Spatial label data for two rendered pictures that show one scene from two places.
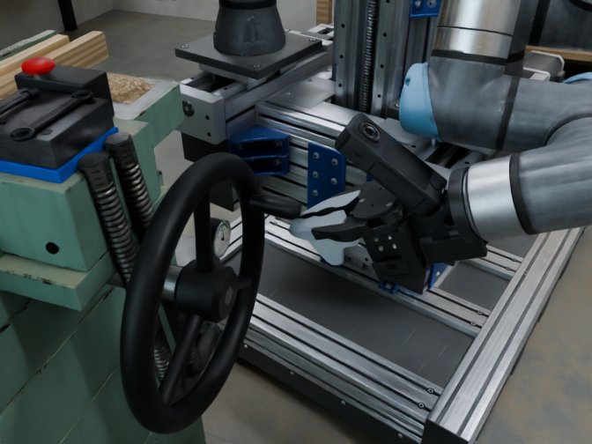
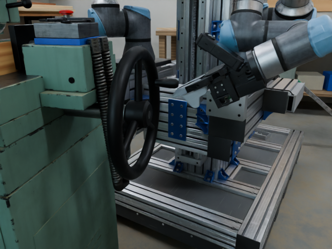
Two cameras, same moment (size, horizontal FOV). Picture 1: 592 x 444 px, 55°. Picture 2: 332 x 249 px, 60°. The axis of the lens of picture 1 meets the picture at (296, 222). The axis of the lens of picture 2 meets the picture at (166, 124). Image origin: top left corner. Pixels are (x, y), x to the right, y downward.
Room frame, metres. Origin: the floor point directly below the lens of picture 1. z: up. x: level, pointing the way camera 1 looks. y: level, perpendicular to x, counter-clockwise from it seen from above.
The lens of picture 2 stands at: (-0.17, 0.08, 1.01)
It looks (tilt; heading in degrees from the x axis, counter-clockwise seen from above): 21 degrees down; 355
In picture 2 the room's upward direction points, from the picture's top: straight up
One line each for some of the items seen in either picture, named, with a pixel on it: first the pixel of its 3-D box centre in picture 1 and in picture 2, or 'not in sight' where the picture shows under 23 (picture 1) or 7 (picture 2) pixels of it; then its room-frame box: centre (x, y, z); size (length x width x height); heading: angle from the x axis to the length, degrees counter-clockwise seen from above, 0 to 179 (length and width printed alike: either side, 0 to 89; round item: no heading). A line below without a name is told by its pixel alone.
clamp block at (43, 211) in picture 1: (62, 182); (72, 63); (0.48, 0.23, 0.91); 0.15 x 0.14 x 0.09; 162
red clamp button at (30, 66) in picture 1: (38, 65); (66, 12); (0.52, 0.24, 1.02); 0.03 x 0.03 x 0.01
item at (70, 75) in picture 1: (48, 113); (70, 28); (0.49, 0.23, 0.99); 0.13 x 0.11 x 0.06; 162
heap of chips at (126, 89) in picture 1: (111, 83); not in sight; (0.75, 0.26, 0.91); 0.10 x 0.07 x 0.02; 72
